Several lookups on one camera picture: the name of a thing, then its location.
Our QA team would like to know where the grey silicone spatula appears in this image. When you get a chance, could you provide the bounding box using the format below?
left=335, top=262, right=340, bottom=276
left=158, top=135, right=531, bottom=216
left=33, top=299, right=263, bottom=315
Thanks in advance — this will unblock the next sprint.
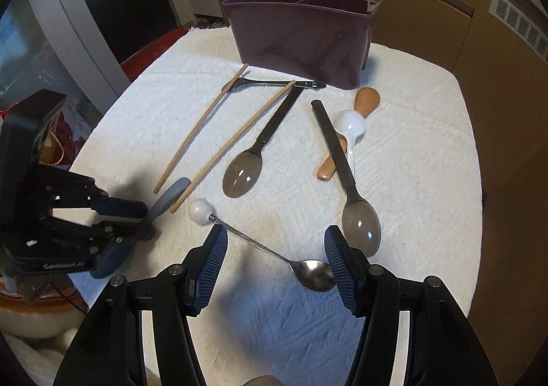
left=91, top=177, right=190, bottom=279

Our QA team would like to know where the black cable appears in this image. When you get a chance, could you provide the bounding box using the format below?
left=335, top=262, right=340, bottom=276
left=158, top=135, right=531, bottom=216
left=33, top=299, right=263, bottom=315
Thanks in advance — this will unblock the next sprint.
left=53, top=277, right=88, bottom=316

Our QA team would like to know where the red gift bag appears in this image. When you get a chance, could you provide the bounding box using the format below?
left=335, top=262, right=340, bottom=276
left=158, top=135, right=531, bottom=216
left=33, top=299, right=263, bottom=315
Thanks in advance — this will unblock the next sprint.
left=38, top=97, right=92, bottom=166

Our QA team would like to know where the brown wooden spoon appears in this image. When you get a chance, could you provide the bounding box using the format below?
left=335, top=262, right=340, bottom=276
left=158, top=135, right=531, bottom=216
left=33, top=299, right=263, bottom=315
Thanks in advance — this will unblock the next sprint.
left=317, top=87, right=381, bottom=181

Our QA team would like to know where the stainless steel fork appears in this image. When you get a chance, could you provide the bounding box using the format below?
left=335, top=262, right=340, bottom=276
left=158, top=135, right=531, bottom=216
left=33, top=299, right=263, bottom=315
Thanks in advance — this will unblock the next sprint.
left=222, top=78, right=327, bottom=92

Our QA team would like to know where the purple plastic utensil holder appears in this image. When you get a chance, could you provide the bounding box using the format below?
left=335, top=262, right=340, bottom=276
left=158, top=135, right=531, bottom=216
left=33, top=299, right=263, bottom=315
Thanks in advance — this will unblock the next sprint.
left=223, top=0, right=379, bottom=90

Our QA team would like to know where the black-handled metal spoon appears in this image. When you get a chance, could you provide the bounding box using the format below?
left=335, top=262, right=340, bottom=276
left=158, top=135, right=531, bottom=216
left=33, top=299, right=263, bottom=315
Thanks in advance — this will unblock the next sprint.
left=223, top=84, right=302, bottom=199
left=311, top=99, right=383, bottom=258

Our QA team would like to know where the black door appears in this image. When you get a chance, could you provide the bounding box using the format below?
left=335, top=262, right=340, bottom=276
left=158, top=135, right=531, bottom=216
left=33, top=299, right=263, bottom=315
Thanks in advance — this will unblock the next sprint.
left=60, top=0, right=180, bottom=65

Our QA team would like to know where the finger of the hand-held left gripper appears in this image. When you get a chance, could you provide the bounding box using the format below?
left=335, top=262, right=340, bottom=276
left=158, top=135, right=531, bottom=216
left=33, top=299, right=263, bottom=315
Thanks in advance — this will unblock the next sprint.
left=42, top=172, right=149, bottom=226
left=26, top=217, right=157, bottom=254

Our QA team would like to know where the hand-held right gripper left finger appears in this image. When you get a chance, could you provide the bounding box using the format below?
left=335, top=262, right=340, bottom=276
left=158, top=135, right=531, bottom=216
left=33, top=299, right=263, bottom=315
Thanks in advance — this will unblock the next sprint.
left=53, top=225, right=229, bottom=386

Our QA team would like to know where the white plastic spoon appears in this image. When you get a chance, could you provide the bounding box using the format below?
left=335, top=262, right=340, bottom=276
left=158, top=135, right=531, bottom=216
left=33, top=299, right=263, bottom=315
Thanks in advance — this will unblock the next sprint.
left=333, top=109, right=367, bottom=173

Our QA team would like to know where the wooden chopstick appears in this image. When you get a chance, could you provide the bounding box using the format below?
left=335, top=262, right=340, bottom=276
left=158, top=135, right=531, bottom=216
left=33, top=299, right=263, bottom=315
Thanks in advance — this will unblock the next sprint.
left=170, top=80, right=297, bottom=214
left=154, top=63, right=249, bottom=194

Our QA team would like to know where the white towel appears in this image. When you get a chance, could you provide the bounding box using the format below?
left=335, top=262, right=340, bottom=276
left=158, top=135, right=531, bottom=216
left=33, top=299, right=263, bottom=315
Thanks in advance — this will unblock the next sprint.
left=68, top=26, right=482, bottom=386

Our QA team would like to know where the glass sliding door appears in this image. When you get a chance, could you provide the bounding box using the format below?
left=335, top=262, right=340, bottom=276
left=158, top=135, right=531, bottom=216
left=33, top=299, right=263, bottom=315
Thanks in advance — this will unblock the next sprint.
left=0, top=0, right=133, bottom=113

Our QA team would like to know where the metal spoon with white ball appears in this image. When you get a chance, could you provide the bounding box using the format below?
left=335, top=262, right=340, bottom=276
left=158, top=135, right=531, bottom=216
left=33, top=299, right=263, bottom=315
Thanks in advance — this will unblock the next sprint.
left=188, top=199, right=339, bottom=292

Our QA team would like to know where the short silver cabinet vent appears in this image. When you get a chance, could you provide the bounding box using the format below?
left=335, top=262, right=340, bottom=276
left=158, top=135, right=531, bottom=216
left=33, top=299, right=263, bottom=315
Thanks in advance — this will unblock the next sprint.
left=488, top=0, right=548, bottom=57

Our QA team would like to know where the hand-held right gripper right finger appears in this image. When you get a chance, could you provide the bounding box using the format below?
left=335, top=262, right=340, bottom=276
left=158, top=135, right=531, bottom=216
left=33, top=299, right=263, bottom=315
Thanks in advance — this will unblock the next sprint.
left=324, top=225, right=499, bottom=386

